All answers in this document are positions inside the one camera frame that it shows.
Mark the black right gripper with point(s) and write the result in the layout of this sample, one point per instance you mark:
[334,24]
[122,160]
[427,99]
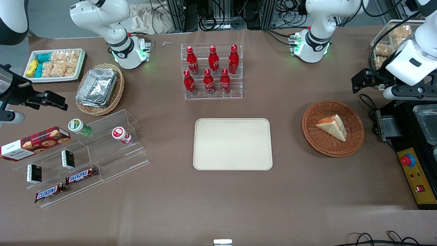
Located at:
[16,93]

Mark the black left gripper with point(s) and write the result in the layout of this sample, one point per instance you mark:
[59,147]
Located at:
[376,79]

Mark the triangular sandwich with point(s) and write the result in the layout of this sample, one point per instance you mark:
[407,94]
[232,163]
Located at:
[333,127]

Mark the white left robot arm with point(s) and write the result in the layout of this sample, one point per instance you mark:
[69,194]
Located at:
[319,30]

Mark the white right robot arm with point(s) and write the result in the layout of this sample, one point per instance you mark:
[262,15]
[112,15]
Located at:
[109,30]

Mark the white rectangular snack tray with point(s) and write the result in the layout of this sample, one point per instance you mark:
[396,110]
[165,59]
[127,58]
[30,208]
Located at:
[30,79]

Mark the light wicker basket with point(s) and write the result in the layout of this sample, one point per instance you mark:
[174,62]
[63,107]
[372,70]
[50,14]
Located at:
[117,94]

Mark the brown wicker basket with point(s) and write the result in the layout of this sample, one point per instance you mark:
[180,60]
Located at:
[324,143]

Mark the beige plastic tray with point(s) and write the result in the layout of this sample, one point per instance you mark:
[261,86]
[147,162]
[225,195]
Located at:
[232,145]

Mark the brown fried snack bag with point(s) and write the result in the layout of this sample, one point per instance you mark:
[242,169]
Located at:
[401,34]
[383,50]
[380,62]

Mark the clear rice cracker bag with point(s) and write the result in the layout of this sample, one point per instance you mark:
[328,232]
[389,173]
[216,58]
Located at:
[58,56]
[73,56]
[47,69]
[63,70]

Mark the teal snack packet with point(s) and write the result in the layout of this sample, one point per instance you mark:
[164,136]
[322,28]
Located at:
[38,70]
[43,57]

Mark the green capped small bottle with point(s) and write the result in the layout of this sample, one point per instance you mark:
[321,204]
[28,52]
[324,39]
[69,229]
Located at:
[78,126]

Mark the yellow snack packet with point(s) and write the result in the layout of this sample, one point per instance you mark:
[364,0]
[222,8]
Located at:
[32,67]

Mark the red tartan cookie box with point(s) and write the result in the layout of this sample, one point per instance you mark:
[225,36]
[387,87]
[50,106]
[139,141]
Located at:
[34,143]

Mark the stack of foil trays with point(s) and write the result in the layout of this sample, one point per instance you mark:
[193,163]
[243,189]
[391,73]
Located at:
[97,87]

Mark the small black carton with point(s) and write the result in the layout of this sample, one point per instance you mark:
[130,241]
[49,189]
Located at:
[68,159]
[34,174]

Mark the black machine with yellow panel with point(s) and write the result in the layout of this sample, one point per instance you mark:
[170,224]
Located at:
[409,136]

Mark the red capped small bottle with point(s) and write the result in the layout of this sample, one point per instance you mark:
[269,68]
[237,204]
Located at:
[120,134]

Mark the Snickers chocolate bar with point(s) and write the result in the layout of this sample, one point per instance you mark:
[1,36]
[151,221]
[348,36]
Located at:
[81,175]
[49,192]

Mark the clear acrylic stepped shelf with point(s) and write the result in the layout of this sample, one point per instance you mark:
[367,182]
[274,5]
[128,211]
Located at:
[116,160]

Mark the red emergency stop button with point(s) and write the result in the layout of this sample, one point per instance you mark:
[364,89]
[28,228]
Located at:
[408,160]

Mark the clear acrylic bottle rack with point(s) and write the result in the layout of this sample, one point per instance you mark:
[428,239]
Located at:
[235,92]

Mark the beige cloth bag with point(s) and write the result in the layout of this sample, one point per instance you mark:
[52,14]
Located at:
[150,18]

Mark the small clear plastic piece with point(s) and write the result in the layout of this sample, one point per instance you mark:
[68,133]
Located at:
[166,43]

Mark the red cola bottle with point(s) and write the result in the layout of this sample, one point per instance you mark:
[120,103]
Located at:
[208,83]
[192,61]
[225,82]
[233,60]
[189,83]
[213,60]

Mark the background equipment rack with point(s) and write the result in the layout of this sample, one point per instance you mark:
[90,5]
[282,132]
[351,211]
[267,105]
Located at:
[235,13]

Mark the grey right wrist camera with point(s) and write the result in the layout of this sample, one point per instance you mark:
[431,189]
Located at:
[12,118]

